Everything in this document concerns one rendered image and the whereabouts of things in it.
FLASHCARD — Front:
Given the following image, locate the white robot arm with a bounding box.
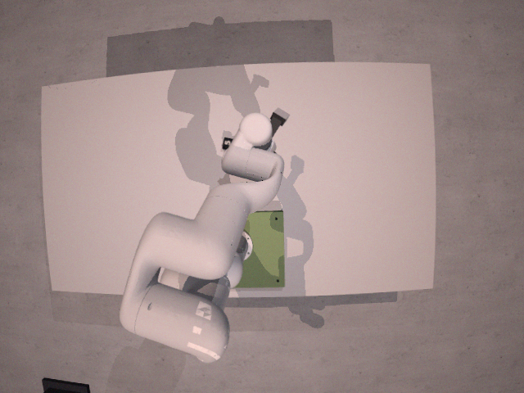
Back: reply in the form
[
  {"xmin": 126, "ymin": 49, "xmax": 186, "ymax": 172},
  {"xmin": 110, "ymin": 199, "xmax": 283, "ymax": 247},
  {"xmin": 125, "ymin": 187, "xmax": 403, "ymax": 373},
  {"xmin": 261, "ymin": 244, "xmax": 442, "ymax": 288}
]
[{"xmin": 120, "ymin": 108, "xmax": 289, "ymax": 363}]

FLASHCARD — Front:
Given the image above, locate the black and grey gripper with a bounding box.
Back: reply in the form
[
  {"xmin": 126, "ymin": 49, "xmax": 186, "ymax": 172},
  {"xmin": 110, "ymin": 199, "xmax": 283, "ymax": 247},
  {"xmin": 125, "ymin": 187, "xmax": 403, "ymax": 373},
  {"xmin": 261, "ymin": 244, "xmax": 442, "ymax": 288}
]
[{"xmin": 266, "ymin": 139, "xmax": 277, "ymax": 153}]

